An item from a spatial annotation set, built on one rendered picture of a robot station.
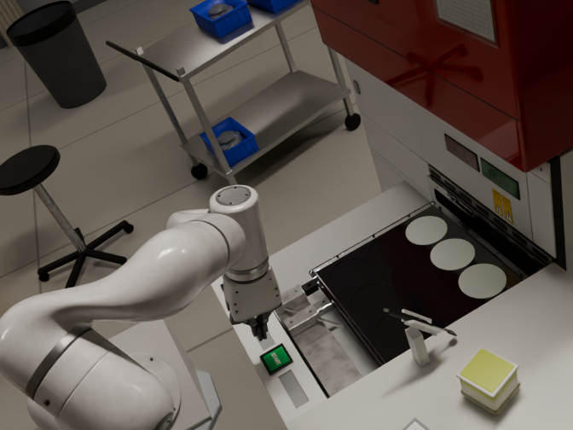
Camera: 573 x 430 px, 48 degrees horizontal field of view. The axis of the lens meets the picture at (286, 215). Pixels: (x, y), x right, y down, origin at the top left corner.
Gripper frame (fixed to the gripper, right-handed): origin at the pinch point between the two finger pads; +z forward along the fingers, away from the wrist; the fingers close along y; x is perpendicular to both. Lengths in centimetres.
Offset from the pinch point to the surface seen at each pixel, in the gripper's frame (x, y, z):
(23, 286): -221, 67, 124
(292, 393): 9.1, -1.6, 10.8
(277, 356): -0.3, -2.7, 9.7
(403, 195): -39, -59, 13
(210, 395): -13.4, 11.2, 27.5
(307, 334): -8.6, -12.9, 16.2
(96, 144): -334, 2, 110
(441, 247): -8, -49, 7
